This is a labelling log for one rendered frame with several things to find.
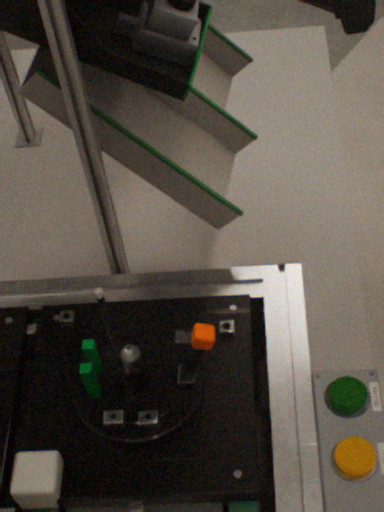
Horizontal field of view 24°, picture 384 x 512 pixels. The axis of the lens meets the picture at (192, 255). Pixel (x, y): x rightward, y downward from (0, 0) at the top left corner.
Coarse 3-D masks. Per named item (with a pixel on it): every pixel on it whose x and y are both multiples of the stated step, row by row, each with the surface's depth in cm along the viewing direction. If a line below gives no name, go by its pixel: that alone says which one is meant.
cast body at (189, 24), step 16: (160, 0) 89; (176, 0) 88; (192, 0) 89; (128, 16) 92; (144, 16) 91; (160, 16) 89; (176, 16) 88; (192, 16) 89; (128, 32) 93; (144, 32) 90; (160, 32) 90; (176, 32) 90; (192, 32) 92; (144, 48) 92; (160, 48) 92; (176, 48) 92; (192, 48) 92
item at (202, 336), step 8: (200, 328) 87; (208, 328) 87; (176, 336) 88; (184, 336) 88; (192, 336) 88; (200, 336) 86; (208, 336) 87; (176, 344) 88; (184, 344) 87; (192, 344) 87; (200, 344) 87; (208, 344) 87; (192, 352) 89; (200, 352) 89; (184, 360) 92; (192, 360) 90; (200, 360) 90; (184, 368) 91; (192, 368) 91; (184, 376) 92
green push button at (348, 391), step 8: (344, 376) 94; (336, 384) 93; (344, 384) 93; (352, 384) 93; (360, 384) 93; (328, 392) 93; (336, 392) 93; (344, 392) 93; (352, 392) 92; (360, 392) 92; (336, 400) 92; (344, 400) 92; (352, 400) 92; (360, 400) 92; (336, 408) 92; (344, 408) 92; (352, 408) 91; (360, 408) 92
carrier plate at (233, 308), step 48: (48, 336) 101; (96, 336) 100; (240, 336) 98; (48, 384) 97; (240, 384) 95; (48, 432) 93; (192, 432) 92; (240, 432) 91; (96, 480) 89; (144, 480) 89; (192, 480) 88; (240, 480) 88
